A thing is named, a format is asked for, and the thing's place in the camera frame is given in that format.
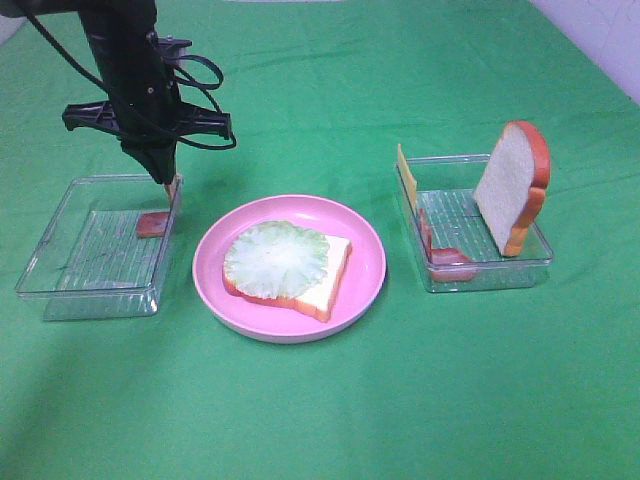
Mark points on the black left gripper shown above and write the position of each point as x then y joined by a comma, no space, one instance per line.
156,92

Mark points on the bacon strip tray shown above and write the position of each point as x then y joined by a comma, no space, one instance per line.
154,224
450,263

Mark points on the green lettuce leaf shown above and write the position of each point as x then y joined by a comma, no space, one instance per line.
277,259

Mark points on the bread slice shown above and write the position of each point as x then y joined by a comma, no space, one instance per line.
512,189
318,301

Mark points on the yellow cheese slice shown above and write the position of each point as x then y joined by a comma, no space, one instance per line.
408,180

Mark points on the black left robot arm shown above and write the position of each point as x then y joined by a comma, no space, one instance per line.
134,18

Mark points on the clear left plastic tray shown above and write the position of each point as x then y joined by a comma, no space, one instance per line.
89,264

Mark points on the clear plastic tray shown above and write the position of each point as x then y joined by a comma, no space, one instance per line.
89,264
445,187

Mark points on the pink round plate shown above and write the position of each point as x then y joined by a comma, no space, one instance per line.
361,282

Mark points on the clear right plastic tray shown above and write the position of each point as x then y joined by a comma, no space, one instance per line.
445,187

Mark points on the green tablecloth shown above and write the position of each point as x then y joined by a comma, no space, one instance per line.
539,383

